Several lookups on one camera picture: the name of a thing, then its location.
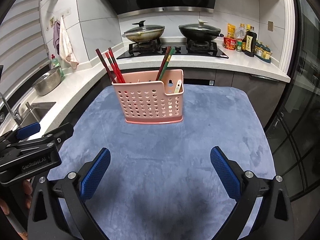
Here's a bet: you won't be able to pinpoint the dark red chopstick gold band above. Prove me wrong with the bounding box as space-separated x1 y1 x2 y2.
108 48 125 83

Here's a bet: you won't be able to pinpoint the white ceramic spoon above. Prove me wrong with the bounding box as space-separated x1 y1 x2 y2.
174 80 182 94

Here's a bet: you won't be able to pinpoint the green chopstick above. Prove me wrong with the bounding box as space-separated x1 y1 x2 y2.
158 46 175 81

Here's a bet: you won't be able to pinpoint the maroon chopstick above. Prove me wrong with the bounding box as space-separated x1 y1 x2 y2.
156 46 171 81

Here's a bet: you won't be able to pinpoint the bright red chopstick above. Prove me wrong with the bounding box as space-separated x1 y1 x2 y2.
105 52 123 83

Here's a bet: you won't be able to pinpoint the person left hand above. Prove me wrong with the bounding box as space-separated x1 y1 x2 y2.
1 179 33 239

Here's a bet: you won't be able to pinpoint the chrome sink faucet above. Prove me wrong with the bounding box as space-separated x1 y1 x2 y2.
0 93 23 127

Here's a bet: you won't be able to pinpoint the steel sink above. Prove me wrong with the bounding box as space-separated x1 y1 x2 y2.
13 102 56 129

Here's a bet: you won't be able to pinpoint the steel mixing bowl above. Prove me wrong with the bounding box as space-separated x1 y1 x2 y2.
31 67 62 96

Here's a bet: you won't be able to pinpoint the blue grey mat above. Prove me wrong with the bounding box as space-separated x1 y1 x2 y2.
48 85 276 239

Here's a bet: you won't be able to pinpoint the green dish soap bottle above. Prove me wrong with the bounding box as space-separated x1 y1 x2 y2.
51 54 64 77

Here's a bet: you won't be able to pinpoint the window blinds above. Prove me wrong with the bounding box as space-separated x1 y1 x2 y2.
1 0 49 95

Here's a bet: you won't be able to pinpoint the hanging dish towel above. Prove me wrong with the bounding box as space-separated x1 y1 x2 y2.
59 16 79 69

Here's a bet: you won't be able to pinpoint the pink plastic utensil basket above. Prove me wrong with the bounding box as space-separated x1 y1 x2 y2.
112 69 184 124

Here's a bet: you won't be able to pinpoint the purple hanging cloth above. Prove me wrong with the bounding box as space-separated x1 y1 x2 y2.
53 21 60 54

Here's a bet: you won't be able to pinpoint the spice jar rack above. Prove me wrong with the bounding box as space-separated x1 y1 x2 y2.
254 41 272 63

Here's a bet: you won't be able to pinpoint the red seasoning package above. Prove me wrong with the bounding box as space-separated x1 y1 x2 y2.
223 37 237 50

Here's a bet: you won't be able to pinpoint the black gas stove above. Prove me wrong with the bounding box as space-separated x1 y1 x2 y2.
116 38 230 60

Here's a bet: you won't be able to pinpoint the small green cap jar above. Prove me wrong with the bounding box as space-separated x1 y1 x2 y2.
236 40 242 52

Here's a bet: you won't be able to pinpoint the wok with glass lid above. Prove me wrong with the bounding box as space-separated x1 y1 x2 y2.
122 20 165 43

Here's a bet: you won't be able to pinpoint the dark soy sauce bottle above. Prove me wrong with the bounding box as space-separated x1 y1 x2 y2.
245 31 257 57

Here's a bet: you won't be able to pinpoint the clear plastic bottle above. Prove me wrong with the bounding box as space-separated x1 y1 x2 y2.
235 23 246 41

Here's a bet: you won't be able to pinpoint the black wok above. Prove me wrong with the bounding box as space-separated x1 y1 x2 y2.
178 19 224 42

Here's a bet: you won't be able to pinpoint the yellow seasoning bag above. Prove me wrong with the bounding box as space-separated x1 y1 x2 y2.
227 23 236 38

